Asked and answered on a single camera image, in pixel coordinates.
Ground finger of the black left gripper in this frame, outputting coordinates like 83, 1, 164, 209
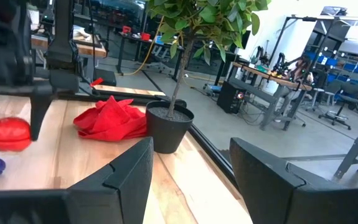
29, 91, 54, 142

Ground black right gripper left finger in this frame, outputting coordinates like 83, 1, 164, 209
0, 136, 154, 224

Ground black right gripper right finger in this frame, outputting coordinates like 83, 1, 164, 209
229, 137, 358, 224

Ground red toy tomato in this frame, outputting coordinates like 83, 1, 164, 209
0, 116, 32, 152

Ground small red tag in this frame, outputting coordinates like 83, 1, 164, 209
89, 77, 105, 88

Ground red cloth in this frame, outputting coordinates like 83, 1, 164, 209
73, 95, 148, 142

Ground black box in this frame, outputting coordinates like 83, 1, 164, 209
92, 68, 118, 87

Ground wooden top table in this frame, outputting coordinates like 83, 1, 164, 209
31, 26, 108, 82

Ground potted green plant black pot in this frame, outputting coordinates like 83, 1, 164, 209
144, 0, 271, 155

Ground grey leg wooden table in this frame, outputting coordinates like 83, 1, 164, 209
332, 111, 358, 182

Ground wooden workbench grey legs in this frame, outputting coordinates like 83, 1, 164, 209
227, 61, 314, 132

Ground person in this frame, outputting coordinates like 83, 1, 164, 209
273, 54, 316, 123

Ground grey office chair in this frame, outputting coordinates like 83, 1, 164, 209
318, 80, 358, 131

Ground black desk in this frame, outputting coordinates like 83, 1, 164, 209
115, 30, 186, 82

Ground yellow cable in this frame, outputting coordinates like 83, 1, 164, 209
124, 15, 166, 77

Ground black metal frame stand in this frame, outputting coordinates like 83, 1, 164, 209
268, 14, 358, 74

